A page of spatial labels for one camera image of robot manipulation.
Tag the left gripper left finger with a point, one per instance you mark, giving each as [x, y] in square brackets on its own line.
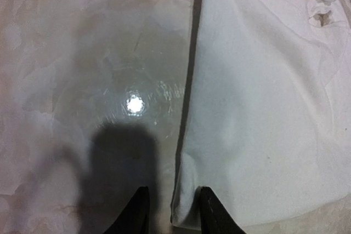
[134, 218]

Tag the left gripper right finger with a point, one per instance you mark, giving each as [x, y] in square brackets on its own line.
[214, 217]

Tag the white t-shirt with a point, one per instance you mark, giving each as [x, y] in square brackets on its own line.
[268, 125]

